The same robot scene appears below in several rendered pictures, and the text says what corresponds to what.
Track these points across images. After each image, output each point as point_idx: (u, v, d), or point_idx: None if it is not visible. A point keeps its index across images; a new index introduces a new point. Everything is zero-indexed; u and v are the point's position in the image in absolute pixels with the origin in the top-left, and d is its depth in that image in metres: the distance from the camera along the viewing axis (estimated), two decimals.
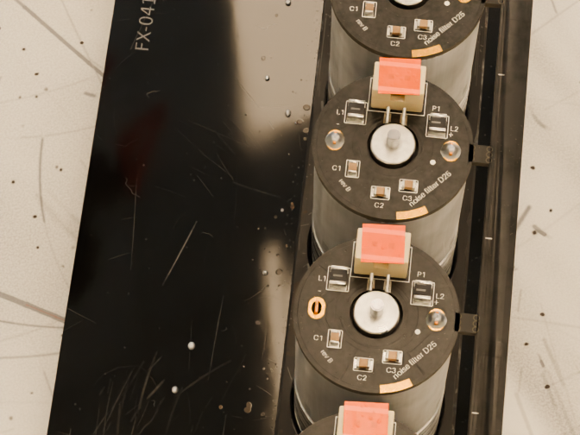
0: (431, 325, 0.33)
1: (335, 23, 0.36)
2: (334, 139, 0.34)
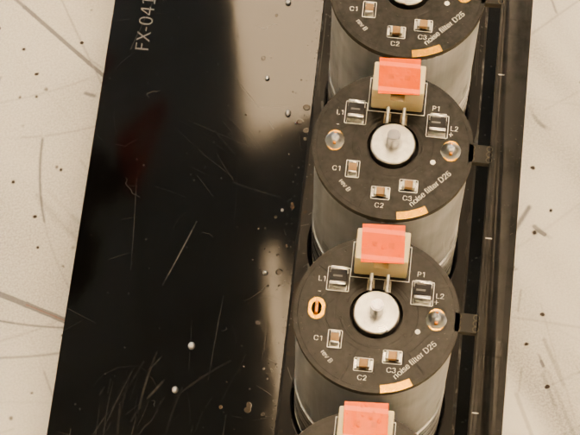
0: (431, 325, 0.33)
1: (335, 23, 0.36)
2: (334, 139, 0.34)
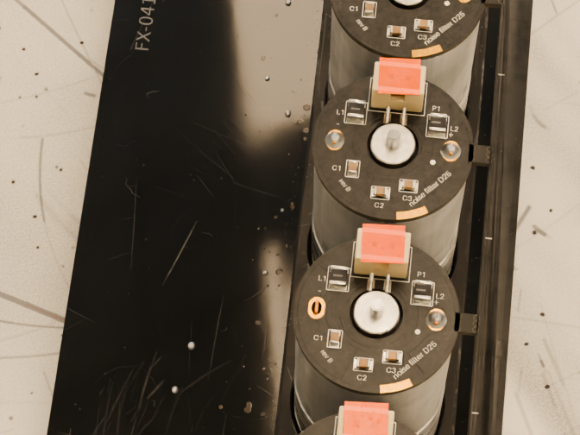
0: (431, 325, 0.33)
1: (335, 23, 0.36)
2: (334, 139, 0.34)
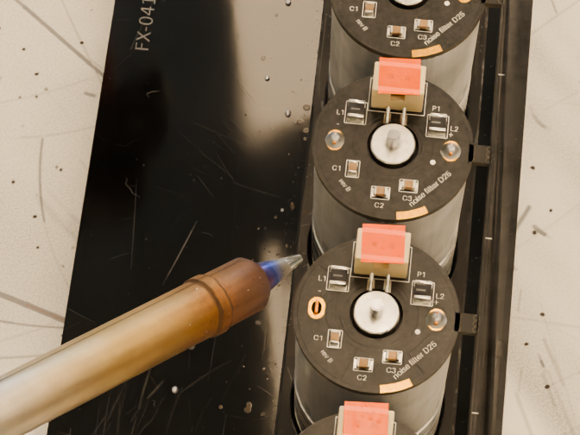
0: (431, 325, 0.33)
1: (335, 23, 0.36)
2: (334, 139, 0.34)
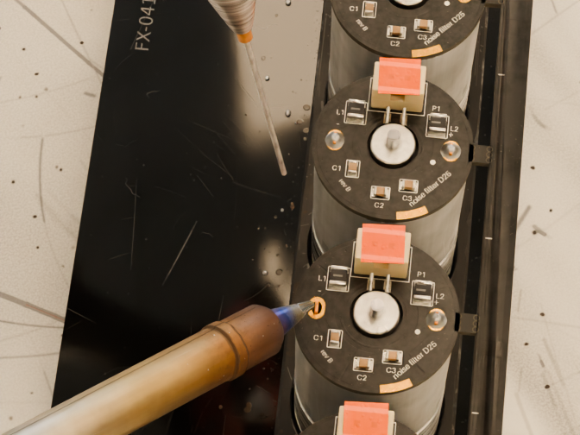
0: (431, 325, 0.33)
1: (335, 23, 0.36)
2: (334, 139, 0.34)
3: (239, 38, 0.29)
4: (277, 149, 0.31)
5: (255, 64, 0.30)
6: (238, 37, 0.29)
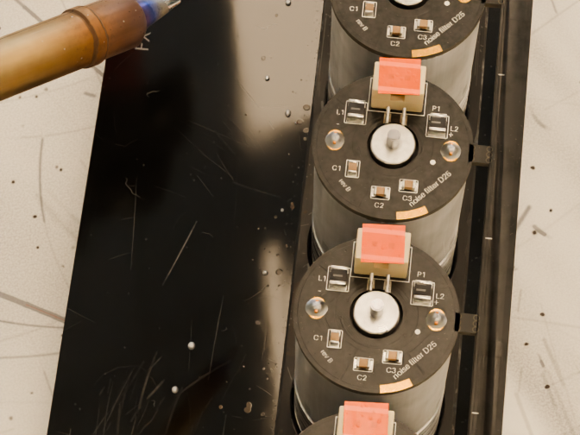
0: (431, 325, 0.33)
1: (335, 23, 0.36)
2: (334, 139, 0.34)
3: None
4: None
5: None
6: None
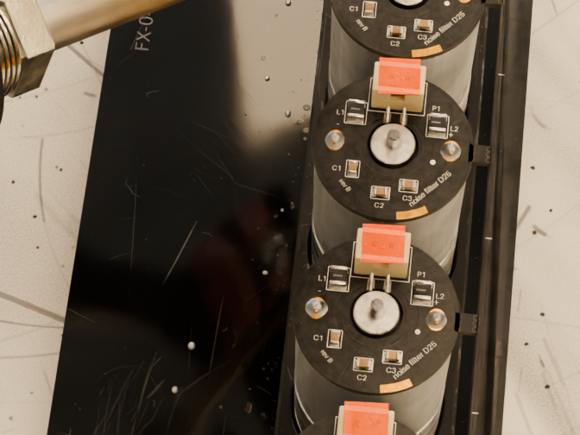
0: (431, 325, 0.33)
1: (335, 23, 0.36)
2: (334, 139, 0.34)
3: None
4: None
5: None
6: None
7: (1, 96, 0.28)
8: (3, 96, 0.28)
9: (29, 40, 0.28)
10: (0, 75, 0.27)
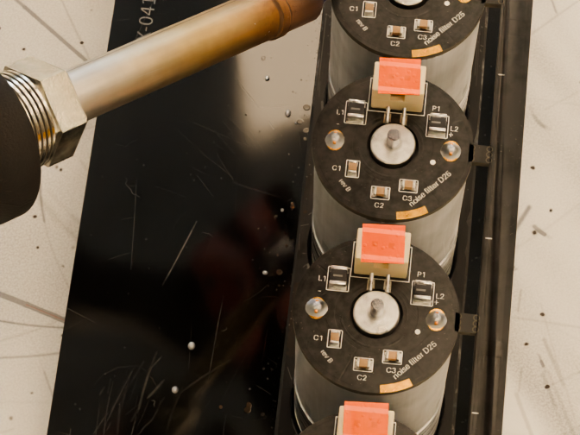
0: (431, 325, 0.33)
1: (335, 23, 0.36)
2: (334, 139, 0.34)
3: None
4: None
5: None
6: None
7: (38, 170, 0.30)
8: (40, 170, 0.30)
9: (64, 115, 0.31)
10: (37, 152, 0.30)
